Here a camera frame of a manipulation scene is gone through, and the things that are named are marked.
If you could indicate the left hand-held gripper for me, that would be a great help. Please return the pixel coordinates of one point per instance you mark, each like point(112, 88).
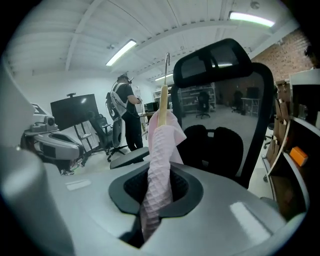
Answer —
point(15, 112)

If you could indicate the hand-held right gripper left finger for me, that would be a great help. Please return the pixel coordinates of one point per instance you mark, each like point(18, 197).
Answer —
point(87, 200)

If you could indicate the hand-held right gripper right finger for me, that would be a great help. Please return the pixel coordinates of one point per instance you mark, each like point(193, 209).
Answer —
point(220, 225)

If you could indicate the pink shirt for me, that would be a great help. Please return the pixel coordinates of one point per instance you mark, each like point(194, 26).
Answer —
point(160, 175)

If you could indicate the wooden clothes hanger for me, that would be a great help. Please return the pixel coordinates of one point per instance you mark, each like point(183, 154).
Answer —
point(163, 107)

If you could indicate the large black screen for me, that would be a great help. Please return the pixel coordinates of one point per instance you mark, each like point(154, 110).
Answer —
point(73, 110)

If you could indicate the wooden table with black legs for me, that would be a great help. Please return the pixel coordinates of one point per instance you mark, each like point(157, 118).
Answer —
point(150, 114)

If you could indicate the orange box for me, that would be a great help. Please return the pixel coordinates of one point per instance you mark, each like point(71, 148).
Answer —
point(298, 155)

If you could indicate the ceiling tube light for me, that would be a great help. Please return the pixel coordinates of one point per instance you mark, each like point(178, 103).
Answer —
point(121, 52)
point(251, 18)
point(163, 77)

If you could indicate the black shelf cart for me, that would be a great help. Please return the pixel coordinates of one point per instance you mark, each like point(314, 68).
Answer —
point(287, 140)

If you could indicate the black mesh office chair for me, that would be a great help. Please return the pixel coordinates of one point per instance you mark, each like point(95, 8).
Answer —
point(225, 112)

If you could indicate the black waste bin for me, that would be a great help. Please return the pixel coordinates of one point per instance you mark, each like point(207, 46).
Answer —
point(243, 113)

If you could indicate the small white table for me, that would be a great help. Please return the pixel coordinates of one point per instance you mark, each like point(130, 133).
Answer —
point(250, 101)

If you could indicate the white shelf racks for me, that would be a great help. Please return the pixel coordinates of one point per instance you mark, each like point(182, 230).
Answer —
point(195, 92)

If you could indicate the black monitor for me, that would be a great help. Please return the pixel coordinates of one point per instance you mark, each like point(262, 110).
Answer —
point(252, 92)

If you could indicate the grey camera module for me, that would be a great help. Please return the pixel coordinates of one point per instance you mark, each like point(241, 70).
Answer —
point(45, 123)

